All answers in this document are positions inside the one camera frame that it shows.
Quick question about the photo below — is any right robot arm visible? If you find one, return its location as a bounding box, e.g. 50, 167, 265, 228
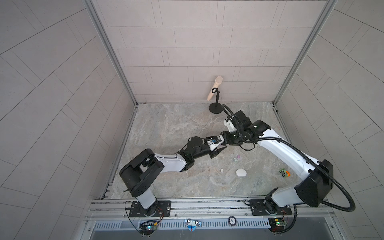
223, 105, 356, 215

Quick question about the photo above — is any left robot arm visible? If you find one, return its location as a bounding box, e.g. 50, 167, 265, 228
119, 135, 226, 212

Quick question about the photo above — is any white earbud charging case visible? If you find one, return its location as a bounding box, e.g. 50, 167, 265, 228
236, 169, 247, 177

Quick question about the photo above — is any black microphone stand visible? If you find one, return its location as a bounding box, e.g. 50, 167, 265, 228
209, 89, 223, 114

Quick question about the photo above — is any beige microphone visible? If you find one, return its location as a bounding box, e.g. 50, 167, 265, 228
207, 76, 223, 101

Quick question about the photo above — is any green orange toy car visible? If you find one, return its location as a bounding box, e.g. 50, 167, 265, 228
279, 169, 291, 178

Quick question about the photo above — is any right green circuit board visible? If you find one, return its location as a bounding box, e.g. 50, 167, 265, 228
268, 218, 286, 233

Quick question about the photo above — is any green circuit board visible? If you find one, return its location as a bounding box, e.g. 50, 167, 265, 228
139, 221, 159, 236
268, 218, 286, 233

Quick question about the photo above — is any left green circuit board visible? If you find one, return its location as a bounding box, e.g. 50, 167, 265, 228
139, 221, 159, 236

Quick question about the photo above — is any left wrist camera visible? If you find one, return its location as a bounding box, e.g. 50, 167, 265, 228
205, 135, 225, 152

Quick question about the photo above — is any aluminium rail frame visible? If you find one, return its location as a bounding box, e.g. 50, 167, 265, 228
85, 195, 335, 222

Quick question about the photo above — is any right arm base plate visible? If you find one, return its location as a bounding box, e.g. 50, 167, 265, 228
249, 199, 293, 216

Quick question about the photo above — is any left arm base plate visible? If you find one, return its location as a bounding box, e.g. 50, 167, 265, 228
129, 201, 172, 218

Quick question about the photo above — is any blue white stereo camera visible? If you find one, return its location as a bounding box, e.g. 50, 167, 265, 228
184, 219, 202, 232

